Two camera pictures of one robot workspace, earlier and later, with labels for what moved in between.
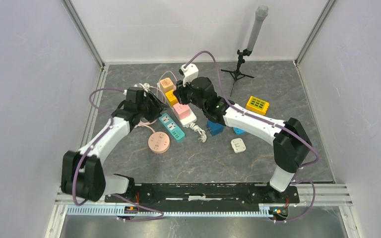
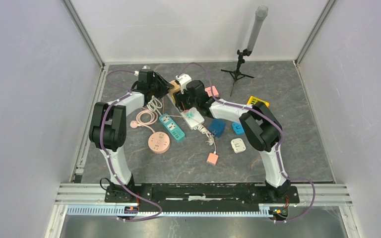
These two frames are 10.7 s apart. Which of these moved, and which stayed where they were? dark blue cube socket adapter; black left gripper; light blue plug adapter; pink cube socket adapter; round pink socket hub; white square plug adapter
Moved: black left gripper; pink cube socket adapter
Stayed: light blue plug adapter; white square plug adapter; dark blue cube socket adapter; round pink socket hub
